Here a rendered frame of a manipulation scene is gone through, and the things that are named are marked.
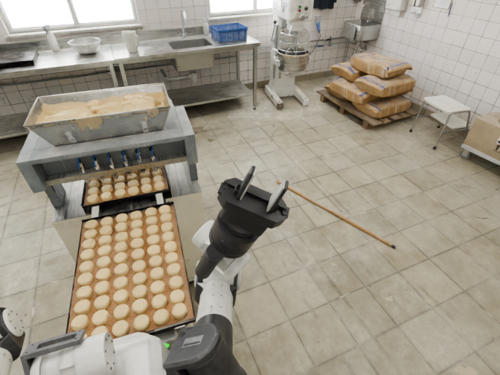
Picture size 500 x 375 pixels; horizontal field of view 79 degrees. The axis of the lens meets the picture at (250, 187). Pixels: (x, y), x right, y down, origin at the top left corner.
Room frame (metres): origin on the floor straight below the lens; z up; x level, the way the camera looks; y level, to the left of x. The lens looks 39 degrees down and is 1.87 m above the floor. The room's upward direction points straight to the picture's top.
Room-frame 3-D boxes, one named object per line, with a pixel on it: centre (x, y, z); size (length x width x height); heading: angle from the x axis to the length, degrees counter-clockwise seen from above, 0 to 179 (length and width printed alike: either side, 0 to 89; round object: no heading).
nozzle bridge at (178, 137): (1.26, 0.65, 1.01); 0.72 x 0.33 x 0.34; 109
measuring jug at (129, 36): (3.64, 1.32, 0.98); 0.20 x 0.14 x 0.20; 64
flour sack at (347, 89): (3.96, -1.42, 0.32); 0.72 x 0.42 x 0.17; 28
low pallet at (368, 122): (4.05, -1.61, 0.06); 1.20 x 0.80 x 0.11; 26
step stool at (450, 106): (3.23, -2.26, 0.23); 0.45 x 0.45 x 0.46; 15
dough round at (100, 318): (0.49, 0.49, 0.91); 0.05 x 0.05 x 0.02
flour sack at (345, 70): (4.30, -1.53, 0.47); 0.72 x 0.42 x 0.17; 114
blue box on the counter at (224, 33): (4.22, 0.27, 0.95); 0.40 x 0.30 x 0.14; 116
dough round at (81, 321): (0.48, 0.55, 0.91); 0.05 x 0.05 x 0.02
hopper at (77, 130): (1.26, 0.65, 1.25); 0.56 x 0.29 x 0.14; 109
